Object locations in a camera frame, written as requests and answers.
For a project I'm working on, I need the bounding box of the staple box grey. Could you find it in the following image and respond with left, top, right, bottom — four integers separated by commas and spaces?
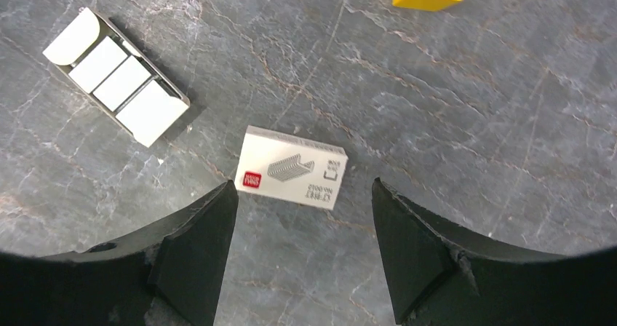
42, 7, 191, 147

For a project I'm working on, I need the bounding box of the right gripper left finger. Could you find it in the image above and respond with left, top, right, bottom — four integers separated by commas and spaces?
1, 181, 239, 325

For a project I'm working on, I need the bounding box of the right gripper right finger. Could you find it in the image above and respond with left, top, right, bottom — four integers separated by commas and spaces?
372, 179, 616, 325

